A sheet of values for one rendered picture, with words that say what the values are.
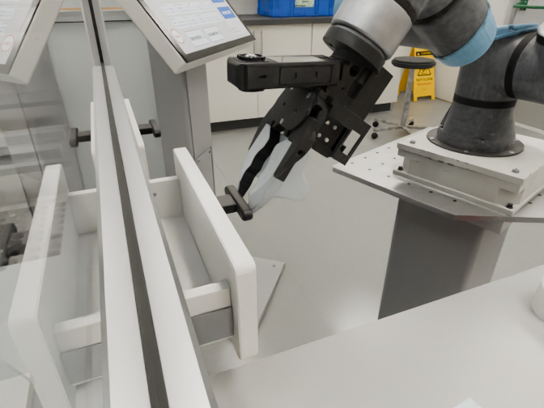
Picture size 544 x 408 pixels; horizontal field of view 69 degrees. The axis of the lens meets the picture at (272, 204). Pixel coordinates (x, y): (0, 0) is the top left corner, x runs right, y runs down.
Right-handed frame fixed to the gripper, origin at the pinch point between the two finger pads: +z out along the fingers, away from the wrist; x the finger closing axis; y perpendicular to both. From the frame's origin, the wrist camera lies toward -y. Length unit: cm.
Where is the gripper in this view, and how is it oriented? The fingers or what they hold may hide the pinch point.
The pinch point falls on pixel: (245, 193)
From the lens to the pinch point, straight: 45.2
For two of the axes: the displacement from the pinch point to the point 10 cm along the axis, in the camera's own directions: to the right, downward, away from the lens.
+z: -5.3, 8.2, 2.1
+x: -3.8, -4.5, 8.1
